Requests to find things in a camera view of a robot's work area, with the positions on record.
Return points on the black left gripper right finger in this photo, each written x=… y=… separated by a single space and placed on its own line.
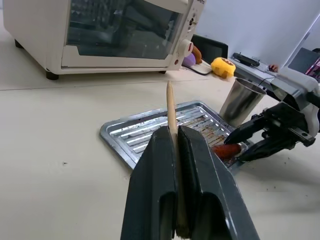
x=212 y=195

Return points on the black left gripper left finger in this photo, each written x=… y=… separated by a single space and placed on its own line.
x=147 y=190

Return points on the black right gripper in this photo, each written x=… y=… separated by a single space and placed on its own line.
x=287 y=122

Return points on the red-orange sausage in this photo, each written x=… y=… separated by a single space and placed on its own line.
x=225 y=150

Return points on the wooden skewer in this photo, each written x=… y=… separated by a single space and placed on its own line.
x=171 y=112

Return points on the stainless steel cup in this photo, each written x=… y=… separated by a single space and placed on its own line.
x=240 y=102

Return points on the silver metal baking tray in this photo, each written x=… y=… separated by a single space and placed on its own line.
x=140 y=132

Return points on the bystander hand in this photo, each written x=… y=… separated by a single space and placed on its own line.
x=273 y=67

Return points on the grey desk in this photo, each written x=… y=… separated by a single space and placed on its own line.
x=252 y=71

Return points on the yellow plush toy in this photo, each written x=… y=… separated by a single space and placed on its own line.
x=222 y=67

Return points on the black keyboard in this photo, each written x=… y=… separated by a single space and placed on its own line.
x=246 y=59

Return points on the white flat board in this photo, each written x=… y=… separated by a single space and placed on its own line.
x=200 y=68

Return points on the dark laptop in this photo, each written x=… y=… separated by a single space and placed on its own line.
x=303 y=61

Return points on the black monitor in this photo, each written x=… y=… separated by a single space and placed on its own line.
x=212 y=48

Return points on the purple plush toy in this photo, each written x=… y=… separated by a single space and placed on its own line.
x=190 y=60

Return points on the brown plush toy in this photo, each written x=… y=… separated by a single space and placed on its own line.
x=197 y=53

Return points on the white toaster oven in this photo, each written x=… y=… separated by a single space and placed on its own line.
x=37 y=37

